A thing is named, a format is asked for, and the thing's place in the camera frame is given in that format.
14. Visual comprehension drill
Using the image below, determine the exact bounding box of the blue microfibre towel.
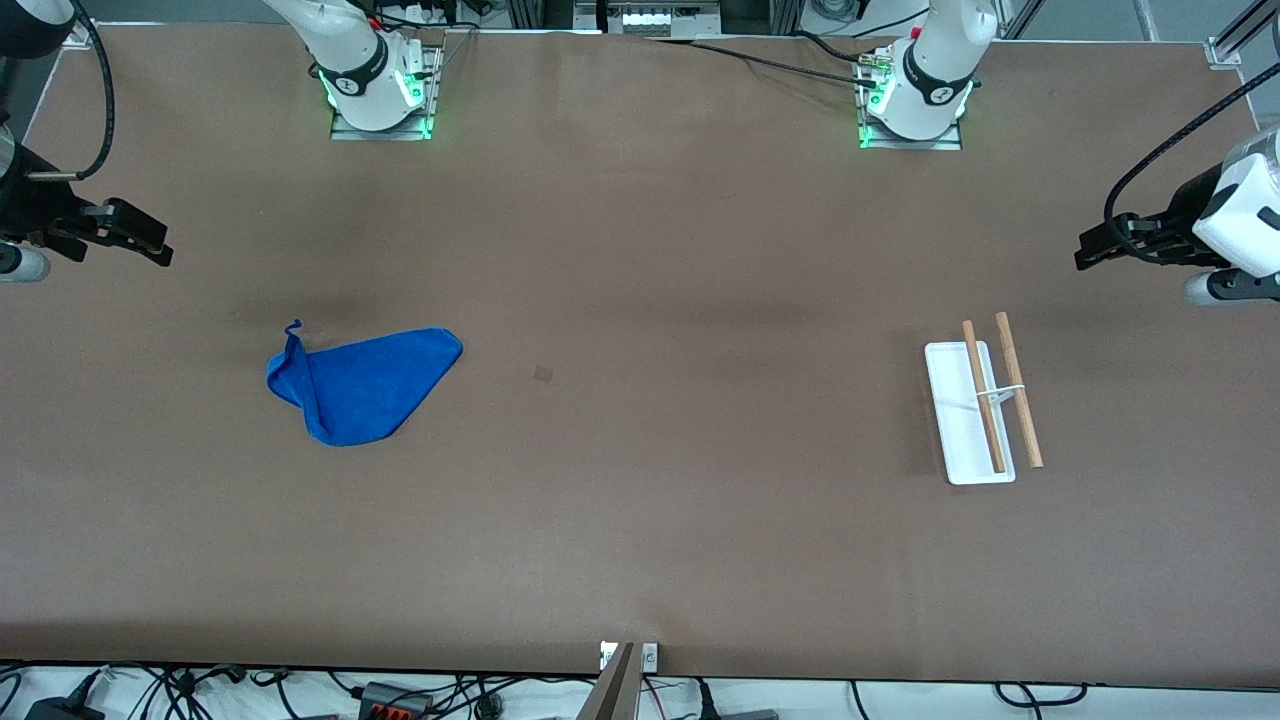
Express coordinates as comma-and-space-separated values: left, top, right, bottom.
266, 320, 464, 448

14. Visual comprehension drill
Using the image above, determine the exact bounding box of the white rack with wooden bars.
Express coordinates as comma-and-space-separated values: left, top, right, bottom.
924, 312, 1045, 487

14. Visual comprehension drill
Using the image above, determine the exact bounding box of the black orange power strip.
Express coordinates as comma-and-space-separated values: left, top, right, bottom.
356, 682, 434, 720

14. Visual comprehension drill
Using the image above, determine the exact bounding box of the white electrical box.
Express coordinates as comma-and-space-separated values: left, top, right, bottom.
606, 2, 715, 38

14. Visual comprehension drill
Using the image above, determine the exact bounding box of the black floor plug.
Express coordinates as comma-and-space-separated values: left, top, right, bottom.
695, 680, 781, 720

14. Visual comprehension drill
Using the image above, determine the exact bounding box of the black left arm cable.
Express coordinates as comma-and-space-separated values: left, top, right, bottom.
1103, 62, 1280, 263

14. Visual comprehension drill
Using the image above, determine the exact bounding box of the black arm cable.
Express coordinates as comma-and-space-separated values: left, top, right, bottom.
1103, 62, 1280, 263
28, 0, 117, 183

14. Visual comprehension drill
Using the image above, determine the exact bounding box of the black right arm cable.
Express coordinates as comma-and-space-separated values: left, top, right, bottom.
28, 0, 117, 183

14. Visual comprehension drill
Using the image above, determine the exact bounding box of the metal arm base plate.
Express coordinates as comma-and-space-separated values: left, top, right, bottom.
858, 45, 964, 152
330, 45, 442, 142

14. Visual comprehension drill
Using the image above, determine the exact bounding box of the aluminium frame strut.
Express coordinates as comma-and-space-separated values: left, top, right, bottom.
1215, 0, 1280, 57

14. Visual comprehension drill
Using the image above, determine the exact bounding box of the short black table cable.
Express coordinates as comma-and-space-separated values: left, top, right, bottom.
792, 30, 866, 65

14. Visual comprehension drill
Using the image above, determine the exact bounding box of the long black table cable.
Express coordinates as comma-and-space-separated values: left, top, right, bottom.
640, 36, 886, 91

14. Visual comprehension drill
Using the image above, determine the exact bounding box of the looped black floor cable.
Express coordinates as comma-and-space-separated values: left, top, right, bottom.
994, 682, 1090, 708

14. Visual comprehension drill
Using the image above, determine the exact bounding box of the small metal edge bracket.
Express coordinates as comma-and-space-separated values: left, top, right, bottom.
600, 642, 660, 673

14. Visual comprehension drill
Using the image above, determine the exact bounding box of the grey brown camera pole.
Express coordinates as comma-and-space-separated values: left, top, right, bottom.
575, 642, 641, 720

